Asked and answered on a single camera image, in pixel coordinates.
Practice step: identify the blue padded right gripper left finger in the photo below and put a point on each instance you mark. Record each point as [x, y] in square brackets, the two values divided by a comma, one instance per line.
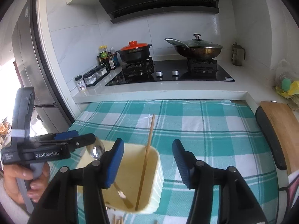
[58, 204]

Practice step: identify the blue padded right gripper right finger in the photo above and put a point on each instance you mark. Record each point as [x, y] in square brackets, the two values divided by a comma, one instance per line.
[237, 203]

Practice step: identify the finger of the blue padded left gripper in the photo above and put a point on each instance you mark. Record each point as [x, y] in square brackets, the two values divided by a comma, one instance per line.
[55, 136]
[75, 142]

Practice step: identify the steel spoon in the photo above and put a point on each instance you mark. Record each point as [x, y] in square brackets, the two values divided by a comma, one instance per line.
[111, 161]

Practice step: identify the white spice jar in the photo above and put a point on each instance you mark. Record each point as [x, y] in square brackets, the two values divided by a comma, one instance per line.
[80, 83]

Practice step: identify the cream utensil holder box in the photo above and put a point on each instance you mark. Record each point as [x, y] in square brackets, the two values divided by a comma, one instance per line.
[128, 179]

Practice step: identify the spice jar rack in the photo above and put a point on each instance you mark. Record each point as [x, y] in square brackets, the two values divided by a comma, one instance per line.
[95, 75]

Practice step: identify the teal white checkered tablecloth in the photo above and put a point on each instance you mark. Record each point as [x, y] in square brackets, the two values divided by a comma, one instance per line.
[221, 133]

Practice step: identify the sauce bottles group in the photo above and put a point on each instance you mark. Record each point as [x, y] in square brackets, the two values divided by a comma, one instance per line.
[108, 58]

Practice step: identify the black chair back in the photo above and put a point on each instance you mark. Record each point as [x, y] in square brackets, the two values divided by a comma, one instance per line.
[271, 138]

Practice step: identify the black gas cooktop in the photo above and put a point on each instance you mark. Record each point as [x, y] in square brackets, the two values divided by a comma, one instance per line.
[170, 70]

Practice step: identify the grey steel refrigerator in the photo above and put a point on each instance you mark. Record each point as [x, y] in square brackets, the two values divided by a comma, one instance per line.
[33, 75]

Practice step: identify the wooden cutting board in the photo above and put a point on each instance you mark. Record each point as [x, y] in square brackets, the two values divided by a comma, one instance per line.
[285, 126]

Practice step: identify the black pot red lid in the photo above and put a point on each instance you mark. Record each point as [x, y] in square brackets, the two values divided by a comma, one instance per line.
[135, 52]

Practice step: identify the yellow green bag bundle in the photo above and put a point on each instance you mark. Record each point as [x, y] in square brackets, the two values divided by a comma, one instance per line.
[286, 83]

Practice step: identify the black wok glass lid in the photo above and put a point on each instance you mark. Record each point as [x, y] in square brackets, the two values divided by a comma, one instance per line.
[196, 48]

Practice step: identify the dark glass kettle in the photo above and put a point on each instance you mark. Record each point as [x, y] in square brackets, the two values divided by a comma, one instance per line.
[238, 54]

